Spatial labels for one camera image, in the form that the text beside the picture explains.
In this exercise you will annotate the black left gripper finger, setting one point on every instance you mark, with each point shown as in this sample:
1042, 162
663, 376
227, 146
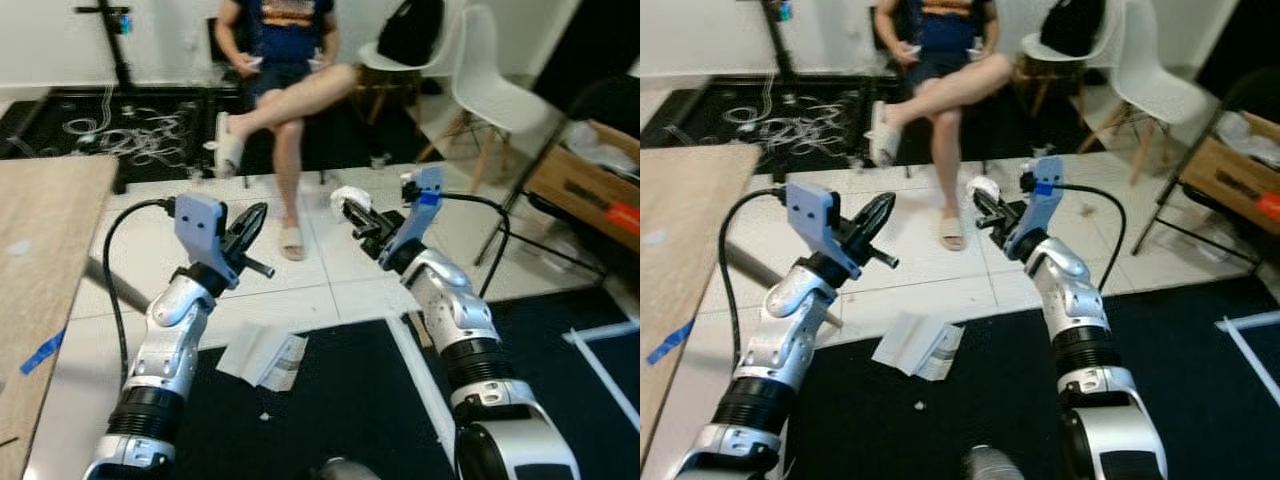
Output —
880, 230
246, 220
870, 214
256, 235

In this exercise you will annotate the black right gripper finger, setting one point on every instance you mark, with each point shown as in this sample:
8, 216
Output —
377, 213
990, 219
360, 220
1004, 208

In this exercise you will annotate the white paper trash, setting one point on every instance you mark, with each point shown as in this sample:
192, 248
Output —
982, 187
348, 195

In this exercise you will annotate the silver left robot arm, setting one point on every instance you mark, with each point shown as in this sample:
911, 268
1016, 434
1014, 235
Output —
785, 335
165, 345

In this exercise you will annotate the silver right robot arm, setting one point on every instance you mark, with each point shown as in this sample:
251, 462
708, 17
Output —
460, 320
1080, 310

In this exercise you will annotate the white folded paper packaging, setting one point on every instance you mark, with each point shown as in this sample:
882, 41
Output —
918, 345
260, 355

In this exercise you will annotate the white chair with wooden legs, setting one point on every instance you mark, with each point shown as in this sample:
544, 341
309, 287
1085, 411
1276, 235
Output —
490, 85
395, 62
1045, 45
1150, 75

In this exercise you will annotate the white floor tape strip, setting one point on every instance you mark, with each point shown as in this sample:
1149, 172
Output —
420, 390
600, 355
1250, 345

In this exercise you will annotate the light wooden table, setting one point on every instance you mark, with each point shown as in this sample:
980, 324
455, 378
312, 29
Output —
690, 240
45, 260

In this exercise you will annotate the black folding chair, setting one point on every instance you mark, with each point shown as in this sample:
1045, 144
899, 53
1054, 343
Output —
1190, 140
540, 155

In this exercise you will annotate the black backpack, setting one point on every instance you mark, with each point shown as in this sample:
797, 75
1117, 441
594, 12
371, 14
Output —
1072, 25
410, 30

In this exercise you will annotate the black tripod stand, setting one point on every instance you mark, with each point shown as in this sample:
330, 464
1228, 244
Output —
778, 35
118, 40

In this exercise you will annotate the cardboard box with orange label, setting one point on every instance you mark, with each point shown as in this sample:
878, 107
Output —
1230, 175
585, 190

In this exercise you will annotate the blue tape strip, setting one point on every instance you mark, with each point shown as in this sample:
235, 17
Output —
668, 342
42, 352

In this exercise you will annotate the grey robot foot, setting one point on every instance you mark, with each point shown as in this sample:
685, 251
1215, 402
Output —
345, 470
992, 463

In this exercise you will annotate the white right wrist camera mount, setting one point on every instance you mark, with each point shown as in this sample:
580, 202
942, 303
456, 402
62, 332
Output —
418, 215
1040, 205

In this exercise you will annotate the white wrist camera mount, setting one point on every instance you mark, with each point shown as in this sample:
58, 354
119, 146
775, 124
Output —
418, 215
1040, 205
812, 220
198, 230

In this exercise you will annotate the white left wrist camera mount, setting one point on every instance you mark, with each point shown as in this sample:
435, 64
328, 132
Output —
198, 230
812, 220

